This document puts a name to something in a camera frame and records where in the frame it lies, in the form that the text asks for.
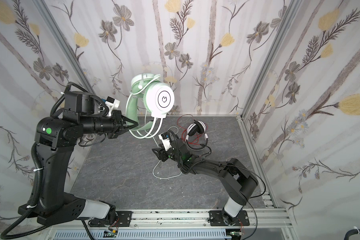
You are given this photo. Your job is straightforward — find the black corrugated cable conduit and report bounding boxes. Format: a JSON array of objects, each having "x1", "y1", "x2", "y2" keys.
[{"x1": 343, "y1": 228, "x2": 360, "y2": 240}]

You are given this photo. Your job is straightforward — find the white slotted cable duct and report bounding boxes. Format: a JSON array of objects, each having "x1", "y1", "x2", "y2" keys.
[{"x1": 52, "y1": 229, "x2": 232, "y2": 240}]

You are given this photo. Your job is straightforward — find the red headphone cable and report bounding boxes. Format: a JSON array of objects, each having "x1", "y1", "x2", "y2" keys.
[{"x1": 176, "y1": 114, "x2": 209, "y2": 146}]

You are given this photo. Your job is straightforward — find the white black headphones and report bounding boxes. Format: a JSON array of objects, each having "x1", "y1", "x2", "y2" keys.
[{"x1": 185, "y1": 120, "x2": 209, "y2": 151}]

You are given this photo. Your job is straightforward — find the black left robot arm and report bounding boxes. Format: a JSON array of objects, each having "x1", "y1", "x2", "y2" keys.
[{"x1": 0, "y1": 82, "x2": 138, "y2": 240}]

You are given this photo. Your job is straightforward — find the mint green headphones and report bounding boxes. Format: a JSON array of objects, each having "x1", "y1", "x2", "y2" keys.
[{"x1": 126, "y1": 73, "x2": 175, "y2": 139}]

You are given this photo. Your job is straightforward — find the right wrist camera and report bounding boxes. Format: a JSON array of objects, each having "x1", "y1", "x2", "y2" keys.
[{"x1": 159, "y1": 133, "x2": 172, "y2": 151}]

